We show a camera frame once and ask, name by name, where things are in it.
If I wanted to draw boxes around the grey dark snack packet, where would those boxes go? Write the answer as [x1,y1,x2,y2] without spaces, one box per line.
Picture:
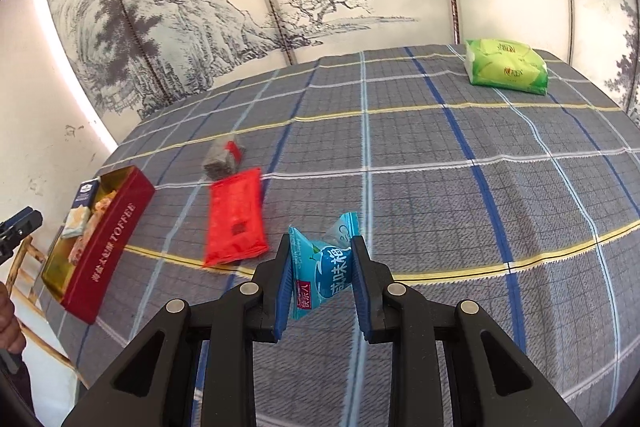
[201,134,246,182]

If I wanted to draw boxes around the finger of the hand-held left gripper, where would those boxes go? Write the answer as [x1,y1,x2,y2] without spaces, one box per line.
[0,234,34,264]
[0,206,44,239]

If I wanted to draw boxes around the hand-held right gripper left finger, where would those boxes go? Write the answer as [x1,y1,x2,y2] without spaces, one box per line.
[62,232,293,427]

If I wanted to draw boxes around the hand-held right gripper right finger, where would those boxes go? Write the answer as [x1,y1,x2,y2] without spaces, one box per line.
[350,234,583,427]

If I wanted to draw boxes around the grey plaid tablecloth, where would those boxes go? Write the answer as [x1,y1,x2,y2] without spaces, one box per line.
[37,43,640,427]

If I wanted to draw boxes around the pink and white snack packet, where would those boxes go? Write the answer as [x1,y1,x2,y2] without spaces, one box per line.
[70,217,103,265]

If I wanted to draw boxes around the navy and white snack packet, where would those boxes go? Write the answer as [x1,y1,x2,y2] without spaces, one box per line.
[61,178,102,240]

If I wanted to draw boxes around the gold tin box red sides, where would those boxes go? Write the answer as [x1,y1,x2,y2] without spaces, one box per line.
[40,166,156,325]

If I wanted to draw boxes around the light blue candy packet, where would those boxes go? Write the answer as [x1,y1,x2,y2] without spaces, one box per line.
[287,212,362,322]

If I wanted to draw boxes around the red snack packet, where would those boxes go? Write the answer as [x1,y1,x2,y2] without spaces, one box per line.
[202,167,269,269]

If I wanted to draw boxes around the person's left hand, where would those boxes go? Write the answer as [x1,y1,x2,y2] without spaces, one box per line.
[0,282,27,355]

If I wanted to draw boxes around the clear orange snack packet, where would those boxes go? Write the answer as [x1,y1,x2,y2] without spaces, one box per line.
[92,189,121,228]

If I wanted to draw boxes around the wooden chair frame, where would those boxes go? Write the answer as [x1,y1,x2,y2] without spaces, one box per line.
[7,234,93,390]

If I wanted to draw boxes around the green tissue pack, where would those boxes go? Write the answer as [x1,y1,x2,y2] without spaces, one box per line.
[465,38,549,96]

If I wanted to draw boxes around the ink painting folding screen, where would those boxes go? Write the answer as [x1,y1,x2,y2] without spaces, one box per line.
[40,0,640,128]

